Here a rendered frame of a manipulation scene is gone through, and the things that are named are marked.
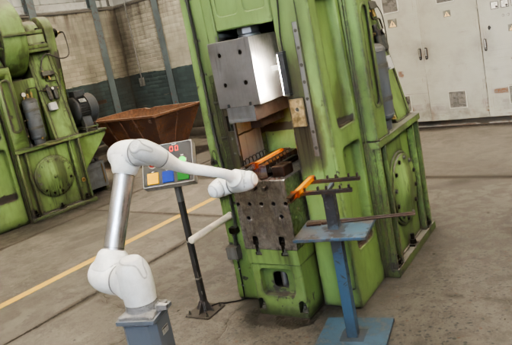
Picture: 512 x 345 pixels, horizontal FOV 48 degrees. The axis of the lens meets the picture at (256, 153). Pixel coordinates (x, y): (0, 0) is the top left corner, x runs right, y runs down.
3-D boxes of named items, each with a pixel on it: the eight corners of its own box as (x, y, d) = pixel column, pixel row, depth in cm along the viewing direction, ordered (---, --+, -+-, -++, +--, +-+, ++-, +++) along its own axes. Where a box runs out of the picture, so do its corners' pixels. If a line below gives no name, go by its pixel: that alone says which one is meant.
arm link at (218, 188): (223, 193, 334) (241, 189, 327) (208, 202, 322) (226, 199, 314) (216, 175, 333) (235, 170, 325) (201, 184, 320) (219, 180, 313)
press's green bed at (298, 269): (310, 321, 359) (296, 250, 350) (259, 315, 379) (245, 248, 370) (344, 281, 404) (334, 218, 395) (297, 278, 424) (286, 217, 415)
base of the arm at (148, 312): (159, 320, 263) (157, 308, 262) (117, 321, 270) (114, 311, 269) (176, 301, 280) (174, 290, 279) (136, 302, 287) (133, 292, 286)
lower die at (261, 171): (267, 177, 354) (265, 164, 352) (240, 178, 364) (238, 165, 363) (299, 158, 388) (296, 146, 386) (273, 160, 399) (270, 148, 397)
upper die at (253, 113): (257, 120, 347) (254, 105, 345) (229, 123, 358) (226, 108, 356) (289, 107, 381) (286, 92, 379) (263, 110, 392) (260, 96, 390)
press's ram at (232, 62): (273, 103, 338) (260, 33, 330) (219, 109, 359) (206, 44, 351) (305, 90, 372) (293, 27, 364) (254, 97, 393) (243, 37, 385)
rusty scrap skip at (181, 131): (164, 165, 958) (153, 115, 942) (94, 167, 1075) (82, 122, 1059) (212, 146, 1050) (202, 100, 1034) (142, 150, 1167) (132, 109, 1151)
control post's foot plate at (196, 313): (209, 321, 385) (206, 308, 384) (183, 317, 397) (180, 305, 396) (227, 305, 403) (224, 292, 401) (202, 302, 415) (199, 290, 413)
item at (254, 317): (303, 337, 341) (303, 336, 341) (223, 327, 372) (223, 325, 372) (331, 305, 373) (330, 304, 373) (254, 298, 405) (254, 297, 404)
